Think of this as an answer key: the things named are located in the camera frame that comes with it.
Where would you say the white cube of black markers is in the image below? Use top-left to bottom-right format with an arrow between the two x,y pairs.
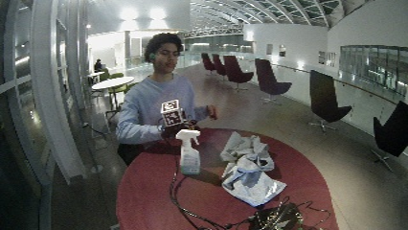
160,99 -> 185,127

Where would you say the white spray bottle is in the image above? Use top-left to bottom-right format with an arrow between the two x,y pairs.
174,128 -> 203,176

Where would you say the person in light blue sweatshirt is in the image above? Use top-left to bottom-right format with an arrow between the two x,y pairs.
114,32 -> 219,167

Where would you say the dark red swivel armchair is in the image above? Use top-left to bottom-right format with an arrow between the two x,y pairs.
371,100 -> 408,173
254,57 -> 294,106
201,52 -> 217,77
307,69 -> 355,133
223,55 -> 255,92
211,53 -> 229,78

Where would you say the crumpled white plastic bag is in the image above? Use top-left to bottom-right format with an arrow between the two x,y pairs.
219,130 -> 288,208

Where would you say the white oval table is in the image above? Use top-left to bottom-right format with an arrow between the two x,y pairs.
90,76 -> 137,111

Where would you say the white curved column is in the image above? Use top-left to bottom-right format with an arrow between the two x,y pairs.
28,0 -> 88,186

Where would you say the black electronic device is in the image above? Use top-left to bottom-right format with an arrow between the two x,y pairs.
247,202 -> 306,230

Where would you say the long black cable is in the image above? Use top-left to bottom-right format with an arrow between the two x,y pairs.
169,140 -> 253,230

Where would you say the wall handrail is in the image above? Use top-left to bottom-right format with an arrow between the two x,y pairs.
237,58 -> 400,106

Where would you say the thin black cable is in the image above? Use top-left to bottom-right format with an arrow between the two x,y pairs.
278,195 -> 332,228

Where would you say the large wall window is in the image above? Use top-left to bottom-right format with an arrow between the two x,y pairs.
338,44 -> 408,97

